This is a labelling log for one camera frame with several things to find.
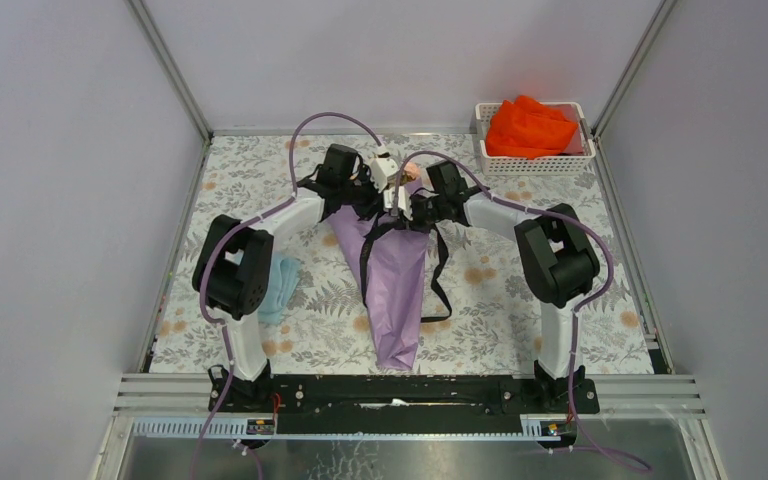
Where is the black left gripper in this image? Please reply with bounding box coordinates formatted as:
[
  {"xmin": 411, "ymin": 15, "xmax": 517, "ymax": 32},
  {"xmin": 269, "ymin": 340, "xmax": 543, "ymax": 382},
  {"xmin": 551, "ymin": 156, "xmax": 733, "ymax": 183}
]
[{"xmin": 337, "ymin": 166, "xmax": 387, "ymax": 221}]

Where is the pink fake flower stem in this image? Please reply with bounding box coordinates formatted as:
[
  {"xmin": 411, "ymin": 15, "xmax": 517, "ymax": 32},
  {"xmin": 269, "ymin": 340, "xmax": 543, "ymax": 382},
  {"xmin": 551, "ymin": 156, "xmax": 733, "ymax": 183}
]
[{"xmin": 402, "ymin": 162, "xmax": 422, "ymax": 183}]

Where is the pink purple wrapping paper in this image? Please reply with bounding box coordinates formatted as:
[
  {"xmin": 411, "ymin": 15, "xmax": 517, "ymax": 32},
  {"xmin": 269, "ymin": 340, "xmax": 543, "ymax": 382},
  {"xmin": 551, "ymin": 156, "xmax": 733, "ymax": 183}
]
[{"xmin": 326, "ymin": 205, "xmax": 429, "ymax": 371}]

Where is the black printed ribbon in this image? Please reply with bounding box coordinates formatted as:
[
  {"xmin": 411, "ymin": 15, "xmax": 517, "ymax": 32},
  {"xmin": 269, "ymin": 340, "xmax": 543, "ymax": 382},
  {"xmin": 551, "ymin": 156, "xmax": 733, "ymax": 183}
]
[{"xmin": 359, "ymin": 213, "xmax": 453, "ymax": 324}]

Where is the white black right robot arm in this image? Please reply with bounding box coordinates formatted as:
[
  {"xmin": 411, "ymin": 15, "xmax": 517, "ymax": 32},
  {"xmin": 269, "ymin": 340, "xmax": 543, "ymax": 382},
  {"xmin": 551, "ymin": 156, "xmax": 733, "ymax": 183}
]
[{"xmin": 409, "ymin": 161, "xmax": 601, "ymax": 412}]

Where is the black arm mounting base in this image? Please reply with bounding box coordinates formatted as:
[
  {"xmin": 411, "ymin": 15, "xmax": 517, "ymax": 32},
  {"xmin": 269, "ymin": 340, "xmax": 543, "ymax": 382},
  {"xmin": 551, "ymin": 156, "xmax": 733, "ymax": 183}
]
[{"xmin": 208, "ymin": 368, "xmax": 600, "ymax": 435}]

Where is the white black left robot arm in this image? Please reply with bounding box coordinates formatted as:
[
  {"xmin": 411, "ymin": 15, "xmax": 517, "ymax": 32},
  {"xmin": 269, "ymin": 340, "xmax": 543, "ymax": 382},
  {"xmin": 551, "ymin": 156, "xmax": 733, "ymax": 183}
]
[{"xmin": 192, "ymin": 144, "xmax": 392, "ymax": 411}]

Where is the light blue towel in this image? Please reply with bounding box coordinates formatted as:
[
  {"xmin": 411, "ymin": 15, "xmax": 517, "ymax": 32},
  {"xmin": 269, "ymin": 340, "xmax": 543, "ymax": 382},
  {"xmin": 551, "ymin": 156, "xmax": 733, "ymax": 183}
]
[{"xmin": 257, "ymin": 252, "xmax": 301, "ymax": 325}]

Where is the floral patterned table mat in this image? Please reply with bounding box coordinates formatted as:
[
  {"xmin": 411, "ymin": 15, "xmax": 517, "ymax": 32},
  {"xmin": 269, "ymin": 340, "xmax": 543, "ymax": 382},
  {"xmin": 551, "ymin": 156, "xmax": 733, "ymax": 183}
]
[{"xmin": 149, "ymin": 136, "xmax": 653, "ymax": 375}]

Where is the orange cloth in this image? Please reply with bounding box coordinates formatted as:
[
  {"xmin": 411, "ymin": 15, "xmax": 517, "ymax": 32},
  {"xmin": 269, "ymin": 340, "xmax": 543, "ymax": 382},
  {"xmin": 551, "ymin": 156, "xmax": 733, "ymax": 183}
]
[{"xmin": 485, "ymin": 95, "xmax": 578, "ymax": 160}]

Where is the white perforated plastic basket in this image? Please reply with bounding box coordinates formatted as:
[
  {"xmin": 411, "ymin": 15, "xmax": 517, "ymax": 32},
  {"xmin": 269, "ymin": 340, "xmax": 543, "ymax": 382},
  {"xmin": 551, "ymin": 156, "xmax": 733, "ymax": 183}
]
[{"xmin": 474, "ymin": 101, "xmax": 596, "ymax": 176}]

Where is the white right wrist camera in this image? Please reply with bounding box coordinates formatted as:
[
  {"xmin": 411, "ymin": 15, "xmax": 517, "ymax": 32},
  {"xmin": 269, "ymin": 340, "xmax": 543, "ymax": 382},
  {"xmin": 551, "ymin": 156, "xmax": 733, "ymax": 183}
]
[{"xmin": 382, "ymin": 186, "xmax": 413, "ymax": 220}]

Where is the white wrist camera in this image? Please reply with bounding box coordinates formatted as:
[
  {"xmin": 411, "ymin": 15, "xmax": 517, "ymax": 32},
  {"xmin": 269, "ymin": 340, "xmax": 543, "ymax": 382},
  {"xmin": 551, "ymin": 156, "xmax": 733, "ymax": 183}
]
[
  {"xmin": 367, "ymin": 157, "xmax": 399, "ymax": 192},
  {"xmin": 382, "ymin": 186, "xmax": 413, "ymax": 220}
]

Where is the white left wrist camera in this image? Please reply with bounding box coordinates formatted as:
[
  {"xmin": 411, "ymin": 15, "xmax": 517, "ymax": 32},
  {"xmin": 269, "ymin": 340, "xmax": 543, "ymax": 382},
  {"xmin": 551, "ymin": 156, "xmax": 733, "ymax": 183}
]
[{"xmin": 367, "ymin": 157, "xmax": 399, "ymax": 192}]

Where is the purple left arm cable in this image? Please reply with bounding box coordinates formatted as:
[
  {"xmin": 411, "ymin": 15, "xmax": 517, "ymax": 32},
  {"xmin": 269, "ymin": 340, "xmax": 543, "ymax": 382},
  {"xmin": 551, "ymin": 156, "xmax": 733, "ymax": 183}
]
[{"xmin": 188, "ymin": 111, "xmax": 385, "ymax": 480}]

